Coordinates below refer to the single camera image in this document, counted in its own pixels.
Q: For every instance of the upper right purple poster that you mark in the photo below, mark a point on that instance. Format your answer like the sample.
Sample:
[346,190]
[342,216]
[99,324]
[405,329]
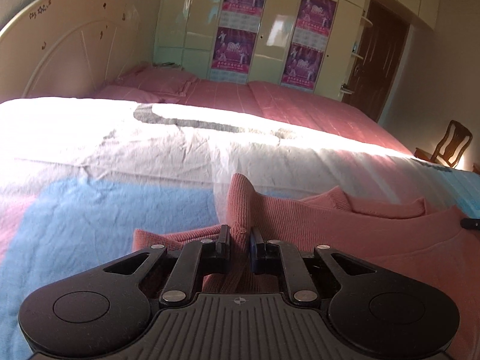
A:
[316,16]

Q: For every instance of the pink quilt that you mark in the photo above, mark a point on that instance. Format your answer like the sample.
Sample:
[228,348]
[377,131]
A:
[290,106]

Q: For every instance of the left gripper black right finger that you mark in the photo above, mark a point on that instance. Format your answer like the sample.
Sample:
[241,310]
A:
[284,261]

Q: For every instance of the pink long sleeve shirt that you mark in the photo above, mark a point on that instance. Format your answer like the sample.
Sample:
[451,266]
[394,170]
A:
[412,239]

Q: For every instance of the pink pillow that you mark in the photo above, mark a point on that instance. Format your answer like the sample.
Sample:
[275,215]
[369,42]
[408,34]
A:
[149,84]

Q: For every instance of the brown wooden door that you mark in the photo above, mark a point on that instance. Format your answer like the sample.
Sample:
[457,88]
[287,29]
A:
[376,61]

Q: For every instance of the cream wooden headboard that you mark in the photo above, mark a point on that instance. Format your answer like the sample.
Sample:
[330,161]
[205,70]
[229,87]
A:
[68,48]

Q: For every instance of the lower left purple poster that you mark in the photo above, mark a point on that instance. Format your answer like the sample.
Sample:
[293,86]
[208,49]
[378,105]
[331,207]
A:
[233,50]

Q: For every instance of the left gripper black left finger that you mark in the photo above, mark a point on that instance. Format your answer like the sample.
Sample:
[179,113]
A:
[196,260]

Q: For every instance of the cream glossy wardrobe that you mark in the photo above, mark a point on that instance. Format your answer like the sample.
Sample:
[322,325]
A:
[186,33]

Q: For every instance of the blue patterned bed sheet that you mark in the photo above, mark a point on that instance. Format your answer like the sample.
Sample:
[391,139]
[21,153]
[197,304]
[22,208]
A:
[79,176]

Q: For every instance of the lower right purple poster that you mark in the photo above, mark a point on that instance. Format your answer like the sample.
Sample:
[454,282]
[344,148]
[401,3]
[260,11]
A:
[302,67]

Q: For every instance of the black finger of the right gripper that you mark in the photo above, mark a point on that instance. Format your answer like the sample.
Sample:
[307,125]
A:
[470,223]

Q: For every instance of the brown wooden chair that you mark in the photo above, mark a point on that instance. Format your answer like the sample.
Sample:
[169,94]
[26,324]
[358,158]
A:
[450,149]

